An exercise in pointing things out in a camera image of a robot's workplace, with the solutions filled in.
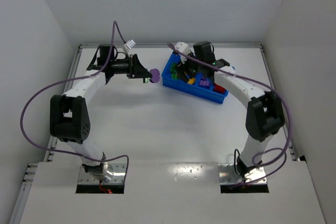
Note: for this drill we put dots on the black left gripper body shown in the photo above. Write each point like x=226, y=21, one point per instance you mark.
x=132, y=66

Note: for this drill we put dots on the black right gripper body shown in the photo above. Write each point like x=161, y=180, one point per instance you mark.
x=190, y=69

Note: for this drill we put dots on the green duplo brick number three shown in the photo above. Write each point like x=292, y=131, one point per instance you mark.
x=174, y=76

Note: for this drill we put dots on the yellow rounded duplo brick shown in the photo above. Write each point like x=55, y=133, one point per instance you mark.
x=191, y=81

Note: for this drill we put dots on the green sloped duplo brick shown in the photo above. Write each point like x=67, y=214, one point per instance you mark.
x=174, y=68

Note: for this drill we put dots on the purple rounded brick cluster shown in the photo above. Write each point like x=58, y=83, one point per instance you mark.
x=155, y=75

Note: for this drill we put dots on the red rectangular duplo brick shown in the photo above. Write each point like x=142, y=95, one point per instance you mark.
x=219, y=89

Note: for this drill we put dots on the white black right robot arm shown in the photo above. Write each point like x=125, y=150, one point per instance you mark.
x=264, y=116

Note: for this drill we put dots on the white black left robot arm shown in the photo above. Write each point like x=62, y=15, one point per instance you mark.
x=69, y=117

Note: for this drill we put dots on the blue plastic divided bin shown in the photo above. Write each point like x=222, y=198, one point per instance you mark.
x=195, y=89

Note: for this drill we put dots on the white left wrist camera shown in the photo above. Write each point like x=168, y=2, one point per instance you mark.
x=127, y=47

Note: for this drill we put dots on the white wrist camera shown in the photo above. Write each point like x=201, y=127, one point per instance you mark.
x=183, y=48
x=127, y=47

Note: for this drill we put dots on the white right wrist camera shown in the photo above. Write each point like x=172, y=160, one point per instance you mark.
x=183, y=48

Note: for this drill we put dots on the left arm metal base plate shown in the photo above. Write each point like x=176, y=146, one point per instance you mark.
x=110, y=174

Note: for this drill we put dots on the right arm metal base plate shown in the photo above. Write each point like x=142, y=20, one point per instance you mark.
x=229, y=177

